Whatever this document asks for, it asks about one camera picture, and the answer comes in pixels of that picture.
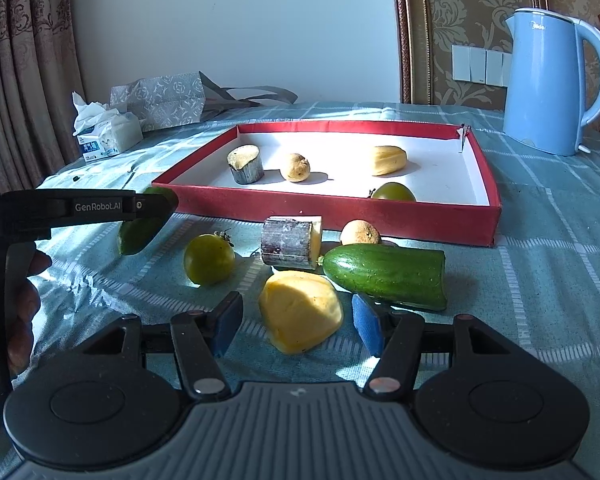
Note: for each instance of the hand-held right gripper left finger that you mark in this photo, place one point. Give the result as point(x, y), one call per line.
point(226, 325)

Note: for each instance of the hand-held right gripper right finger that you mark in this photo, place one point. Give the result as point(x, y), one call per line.
point(370, 325)

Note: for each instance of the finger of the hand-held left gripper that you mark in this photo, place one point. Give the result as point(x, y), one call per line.
point(155, 205)

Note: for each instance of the whole green cucumber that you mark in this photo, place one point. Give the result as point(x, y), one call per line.
point(132, 240)

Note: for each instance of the cut green cucumber half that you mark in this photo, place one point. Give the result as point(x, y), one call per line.
point(385, 275)

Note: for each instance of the green tomato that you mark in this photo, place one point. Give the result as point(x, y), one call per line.
point(392, 193)
point(209, 260)

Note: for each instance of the large yellow potato chunk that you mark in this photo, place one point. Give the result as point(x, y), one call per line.
point(300, 310)

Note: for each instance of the tan longan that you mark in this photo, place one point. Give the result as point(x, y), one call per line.
point(295, 167)
point(361, 234)

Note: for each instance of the dark sugarcane segment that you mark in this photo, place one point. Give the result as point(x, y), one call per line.
point(245, 165)

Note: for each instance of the grey-bark sugarcane segment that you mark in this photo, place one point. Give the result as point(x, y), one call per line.
point(287, 242)

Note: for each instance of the red cardboard box tray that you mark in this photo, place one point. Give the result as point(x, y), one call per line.
point(340, 160)

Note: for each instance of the person's left hand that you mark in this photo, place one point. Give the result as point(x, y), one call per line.
point(25, 320)

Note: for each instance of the white tissue pack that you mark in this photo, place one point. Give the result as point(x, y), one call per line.
point(110, 132)

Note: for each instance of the grey patterned gift bag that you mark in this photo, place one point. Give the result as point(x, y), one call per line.
point(165, 97)

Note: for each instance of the brown patterned curtain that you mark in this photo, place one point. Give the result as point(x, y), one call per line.
point(25, 60)

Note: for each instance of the teal checked tablecloth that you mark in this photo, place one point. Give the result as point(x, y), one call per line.
point(540, 260)

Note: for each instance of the blue electric kettle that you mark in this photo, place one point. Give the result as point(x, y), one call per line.
point(550, 85)

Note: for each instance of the white wall switch panel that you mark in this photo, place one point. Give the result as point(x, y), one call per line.
point(480, 65)

